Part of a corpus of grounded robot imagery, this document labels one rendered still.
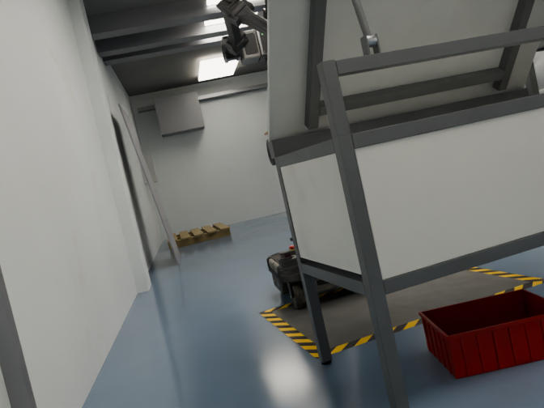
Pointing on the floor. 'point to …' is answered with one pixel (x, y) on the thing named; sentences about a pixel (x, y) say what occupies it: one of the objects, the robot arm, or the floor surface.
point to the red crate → (486, 333)
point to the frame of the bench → (338, 146)
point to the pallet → (201, 234)
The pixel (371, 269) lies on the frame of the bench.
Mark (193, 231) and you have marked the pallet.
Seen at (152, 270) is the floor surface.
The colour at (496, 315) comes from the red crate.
